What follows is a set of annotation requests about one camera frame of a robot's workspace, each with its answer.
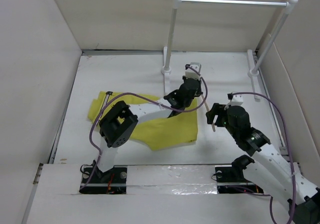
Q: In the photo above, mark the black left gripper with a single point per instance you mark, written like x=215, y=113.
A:
x=199, y=91

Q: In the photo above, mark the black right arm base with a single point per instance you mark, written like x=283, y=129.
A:
x=230, y=181

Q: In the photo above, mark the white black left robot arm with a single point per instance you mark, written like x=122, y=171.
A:
x=118, y=124

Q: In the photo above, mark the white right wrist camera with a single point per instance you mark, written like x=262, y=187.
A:
x=234, y=100

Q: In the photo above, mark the yellow trousers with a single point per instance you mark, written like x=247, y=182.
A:
x=157, y=134

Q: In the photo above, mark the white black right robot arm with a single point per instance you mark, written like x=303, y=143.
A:
x=263, y=165

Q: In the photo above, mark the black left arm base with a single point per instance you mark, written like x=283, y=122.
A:
x=112, y=182

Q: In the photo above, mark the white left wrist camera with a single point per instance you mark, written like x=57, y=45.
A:
x=193, y=70

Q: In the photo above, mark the white clothes rack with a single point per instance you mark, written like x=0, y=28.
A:
x=221, y=26

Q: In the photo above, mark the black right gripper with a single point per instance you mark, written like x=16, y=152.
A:
x=217, y=109

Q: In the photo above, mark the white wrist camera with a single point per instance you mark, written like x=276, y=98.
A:
x=193, y=70
x=234, y=100

